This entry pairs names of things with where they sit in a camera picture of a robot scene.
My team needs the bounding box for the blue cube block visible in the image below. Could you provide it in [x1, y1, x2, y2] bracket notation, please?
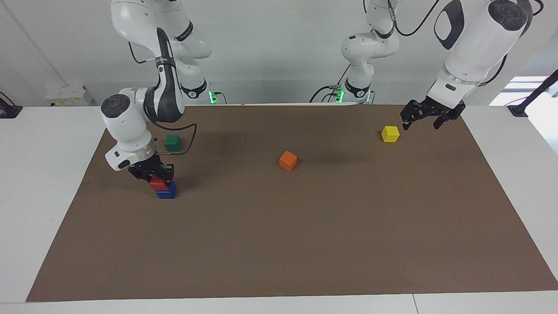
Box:
[156, 181, 177, 199]

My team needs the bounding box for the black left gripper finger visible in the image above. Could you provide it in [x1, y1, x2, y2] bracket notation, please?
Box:
[400, 99, 422, 130]
[433, 110, 455, 130]

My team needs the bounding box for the brown table mat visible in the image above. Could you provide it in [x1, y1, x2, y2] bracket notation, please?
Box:
[26, 104, 558, 302]

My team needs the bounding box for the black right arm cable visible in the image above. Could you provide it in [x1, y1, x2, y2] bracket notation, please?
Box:
[129, 39, 197, 156]

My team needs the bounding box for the black base cable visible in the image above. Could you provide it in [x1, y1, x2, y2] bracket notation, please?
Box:
[310, 65, 349, 103]

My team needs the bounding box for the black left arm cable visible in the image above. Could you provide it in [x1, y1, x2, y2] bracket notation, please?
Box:
[390, 0, 442, 36]

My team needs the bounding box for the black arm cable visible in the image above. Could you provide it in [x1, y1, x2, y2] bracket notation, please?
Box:
[390, 0, 442, 36]
[129, 39, 197, 156]

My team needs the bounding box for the orange cube block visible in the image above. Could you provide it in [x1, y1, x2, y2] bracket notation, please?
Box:
[279, 151, 298, 171]

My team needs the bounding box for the black camera stand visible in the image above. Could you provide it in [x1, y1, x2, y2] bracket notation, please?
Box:
[508, 69, 558, 117]

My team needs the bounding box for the black table clamp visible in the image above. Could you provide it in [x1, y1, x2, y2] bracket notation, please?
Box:
[0, 92, 23, 119]

